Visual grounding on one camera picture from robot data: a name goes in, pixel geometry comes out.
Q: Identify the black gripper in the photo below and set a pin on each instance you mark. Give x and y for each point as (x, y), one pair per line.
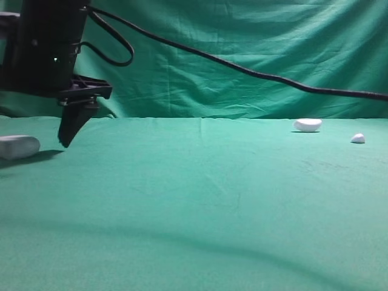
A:
(43, 41)

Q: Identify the small white earbud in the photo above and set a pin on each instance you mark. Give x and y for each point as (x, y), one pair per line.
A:
(358, 138)

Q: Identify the green table cloth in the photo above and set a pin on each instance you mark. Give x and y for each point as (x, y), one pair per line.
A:
(196, 204)

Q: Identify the white oval earphone case lid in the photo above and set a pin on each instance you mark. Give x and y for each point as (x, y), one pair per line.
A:
(307, 124)

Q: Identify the green backdrop curtain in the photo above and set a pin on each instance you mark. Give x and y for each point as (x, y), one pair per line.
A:
(330, 44)

